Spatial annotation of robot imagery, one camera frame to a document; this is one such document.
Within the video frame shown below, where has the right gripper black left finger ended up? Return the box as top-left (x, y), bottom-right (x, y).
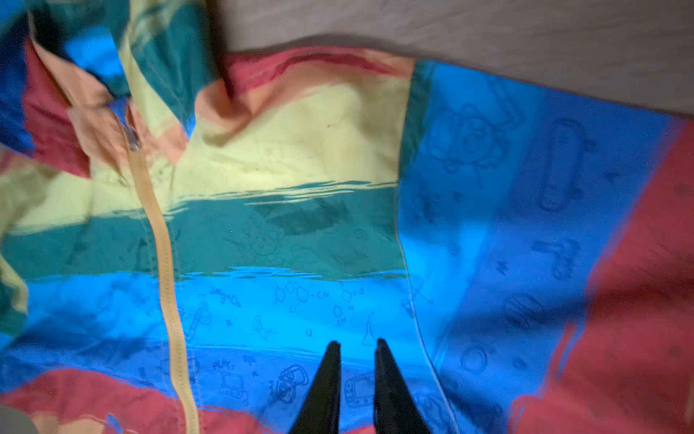
top-left (289, 341), bottom-right (342, 434)

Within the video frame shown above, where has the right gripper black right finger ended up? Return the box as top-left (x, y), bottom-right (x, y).
top-left (373, 338), bottom-right (430, 434)

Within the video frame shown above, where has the rainbow striped kids jacket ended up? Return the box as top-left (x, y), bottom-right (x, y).
top-left (1, 1), bottom-right (693, 433)

